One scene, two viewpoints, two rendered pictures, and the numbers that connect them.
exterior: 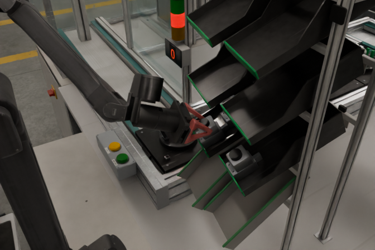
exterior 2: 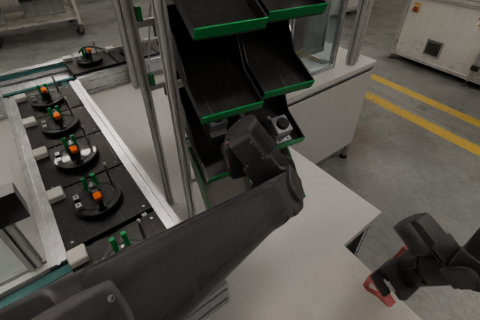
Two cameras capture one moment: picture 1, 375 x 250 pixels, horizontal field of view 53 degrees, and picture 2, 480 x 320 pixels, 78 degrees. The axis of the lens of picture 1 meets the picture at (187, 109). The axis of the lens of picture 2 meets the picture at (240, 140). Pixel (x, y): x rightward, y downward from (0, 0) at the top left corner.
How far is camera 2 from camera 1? 95 cm
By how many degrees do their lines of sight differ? 73
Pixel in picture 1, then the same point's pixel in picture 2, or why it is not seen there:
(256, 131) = (297, 78)
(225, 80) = (223, 86)
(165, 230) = (256, 286)
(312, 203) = not seen: hidden behind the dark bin
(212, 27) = (224, 20)
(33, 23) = (157, 277)
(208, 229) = not seen: hidden behind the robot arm
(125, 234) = not seen: outside the picture
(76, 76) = (263, 218)
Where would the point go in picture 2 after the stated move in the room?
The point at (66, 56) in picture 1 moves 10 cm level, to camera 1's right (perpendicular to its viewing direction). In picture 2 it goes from (236, 217) to (227, 148)
